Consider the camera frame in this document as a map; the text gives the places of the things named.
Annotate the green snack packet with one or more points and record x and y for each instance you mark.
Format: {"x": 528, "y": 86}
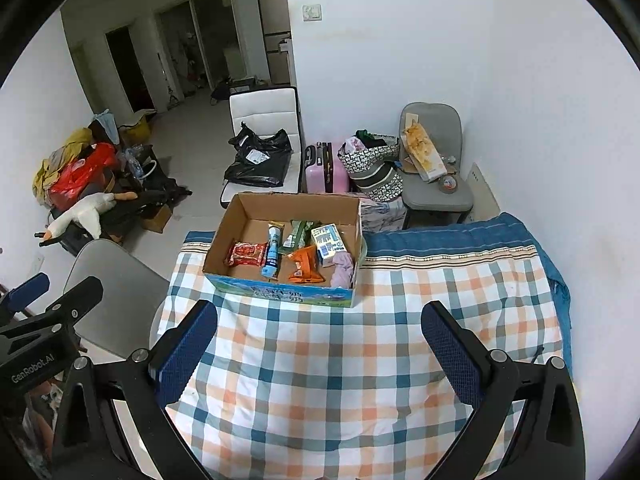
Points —
{"x": 297, "y": 232}

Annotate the small cardboard box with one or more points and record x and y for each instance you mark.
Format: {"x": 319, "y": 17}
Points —
{"x": 157, "y": 217}

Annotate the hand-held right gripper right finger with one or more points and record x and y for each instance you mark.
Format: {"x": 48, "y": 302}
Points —
{"x": 450, "y": 355}

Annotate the plaid blanket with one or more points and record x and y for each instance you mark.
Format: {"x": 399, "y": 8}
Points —
{"x": 325, "y": 370}

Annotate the purple sock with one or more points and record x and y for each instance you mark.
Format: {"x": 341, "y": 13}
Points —
{"x": 342, "y": 270}

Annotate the red snack packet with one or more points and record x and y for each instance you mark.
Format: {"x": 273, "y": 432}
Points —
{"x": 245, "y": 254}

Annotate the pink suitcase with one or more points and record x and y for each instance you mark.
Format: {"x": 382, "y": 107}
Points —
{"x": 320, "y": 177}

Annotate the floral fabric bag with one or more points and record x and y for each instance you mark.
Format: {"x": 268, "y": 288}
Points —
{"x": 382, "y": 215}

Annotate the blue tube snack packet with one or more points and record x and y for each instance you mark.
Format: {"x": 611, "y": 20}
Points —
{"x": 272, "y": 255}

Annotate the light blue cloth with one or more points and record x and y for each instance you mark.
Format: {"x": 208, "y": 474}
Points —
{"x": 107, "y": 125}

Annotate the patterned tote bag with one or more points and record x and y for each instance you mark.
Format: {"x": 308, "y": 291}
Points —
{"x": 370, "y": 157}

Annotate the black bag pile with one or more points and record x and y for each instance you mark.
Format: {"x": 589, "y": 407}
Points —
{"x": 160, "y": 192}

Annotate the grey upholstered chair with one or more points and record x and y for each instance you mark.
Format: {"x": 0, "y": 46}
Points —
{"x": 435, "y": 195}

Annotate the white blue milk carton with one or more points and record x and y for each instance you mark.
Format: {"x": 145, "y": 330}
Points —
{"x": 327, "y": 245}

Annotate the grey shell chair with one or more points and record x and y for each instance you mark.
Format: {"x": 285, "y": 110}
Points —
{"x": 110, "y": 280}

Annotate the red plastic bag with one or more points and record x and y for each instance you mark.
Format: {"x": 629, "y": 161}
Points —
{"x": 80, "y": 175}

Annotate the black suitcase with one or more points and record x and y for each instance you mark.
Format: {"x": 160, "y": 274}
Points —
{"x": 75, "y": 232}

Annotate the striped patterned bag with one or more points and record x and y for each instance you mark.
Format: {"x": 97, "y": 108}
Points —
{"x": 380, "y": 182}

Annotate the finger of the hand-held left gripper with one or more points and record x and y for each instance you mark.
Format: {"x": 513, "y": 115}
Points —
{"x": 75, "y": 305}
{"x": 27, "y": 295}

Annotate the black floor bag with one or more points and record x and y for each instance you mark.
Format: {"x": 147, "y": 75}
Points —
{"x": 221, "y": 91}

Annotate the tape roll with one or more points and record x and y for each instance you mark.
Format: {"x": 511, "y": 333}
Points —
{"x": 448, "y": 184}

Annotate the white light switch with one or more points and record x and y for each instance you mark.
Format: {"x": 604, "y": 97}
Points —
{"x": 312, "y": 12}

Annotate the white padded chair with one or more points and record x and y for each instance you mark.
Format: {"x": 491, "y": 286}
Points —
{"x": 260, "y": 105}

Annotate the white leaning panel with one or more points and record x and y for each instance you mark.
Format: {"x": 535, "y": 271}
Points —
{"x": 482, "y": 190}

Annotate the yellow snack package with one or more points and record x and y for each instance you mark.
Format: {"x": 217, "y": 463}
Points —
{"x": 422, "y": 152}

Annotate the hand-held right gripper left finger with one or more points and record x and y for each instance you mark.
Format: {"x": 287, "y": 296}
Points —
{"x": 185, "y": 355}

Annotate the yellow cardboard box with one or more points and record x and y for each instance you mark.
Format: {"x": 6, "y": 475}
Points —
{"x": 137, "y": 132}

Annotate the black plastic bag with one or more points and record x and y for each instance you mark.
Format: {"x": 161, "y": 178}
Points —
{"x": 260, "y": 165}

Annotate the orange snack packet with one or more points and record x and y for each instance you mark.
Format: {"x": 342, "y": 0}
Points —
{"x": 305, "y": 267}

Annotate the yellow cloth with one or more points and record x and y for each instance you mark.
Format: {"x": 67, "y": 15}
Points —
{"x": 45, "y": 175}

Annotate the white goose plush toy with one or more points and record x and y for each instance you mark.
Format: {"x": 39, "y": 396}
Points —
{"x": 95, "y": 207}

